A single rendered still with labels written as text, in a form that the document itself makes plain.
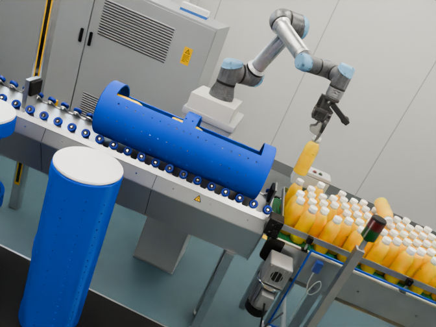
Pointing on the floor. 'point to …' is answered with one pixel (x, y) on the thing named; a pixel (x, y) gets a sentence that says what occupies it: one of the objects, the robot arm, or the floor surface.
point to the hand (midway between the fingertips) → (316, 138)
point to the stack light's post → (335, 287)
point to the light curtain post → (52, 10)
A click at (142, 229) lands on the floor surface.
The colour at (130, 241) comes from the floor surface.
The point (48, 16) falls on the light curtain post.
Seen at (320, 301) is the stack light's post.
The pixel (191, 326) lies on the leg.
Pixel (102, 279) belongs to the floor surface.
